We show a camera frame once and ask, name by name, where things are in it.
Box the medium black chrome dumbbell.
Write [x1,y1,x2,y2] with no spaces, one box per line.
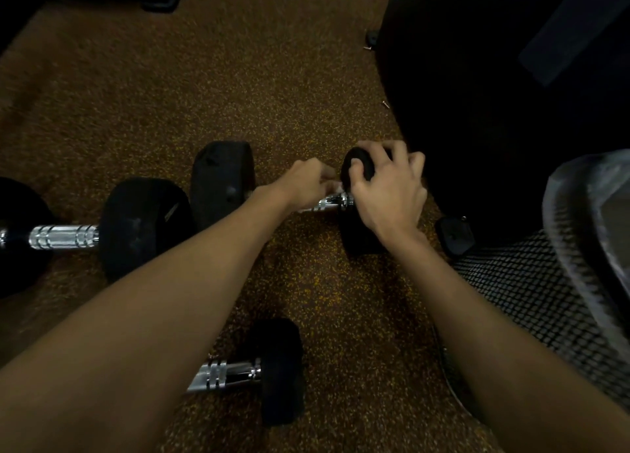
[0,177,196,299]

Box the person's right hand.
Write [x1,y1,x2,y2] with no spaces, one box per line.
[348,140,429,245]

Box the person's right forearm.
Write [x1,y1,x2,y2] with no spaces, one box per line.
[388,230,630,453]

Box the clear plastic bin liner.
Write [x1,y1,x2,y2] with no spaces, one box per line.
[541,148,630,350]

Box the black bulky equipment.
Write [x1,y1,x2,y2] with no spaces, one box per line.
[364,0,630,259]

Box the person's left forearm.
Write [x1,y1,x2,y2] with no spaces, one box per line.
[0,186,291,453]

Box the person's left hand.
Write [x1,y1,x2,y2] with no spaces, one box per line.
[268,158,343,215]

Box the large black chrome dumbbell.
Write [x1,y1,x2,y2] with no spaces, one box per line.
[190,140,394,257]

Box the small black chrome dumbbell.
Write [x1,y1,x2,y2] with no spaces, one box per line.
[186,317,305,427]

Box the black mesh waste basket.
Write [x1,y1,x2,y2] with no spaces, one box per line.
[432,148,630,419]

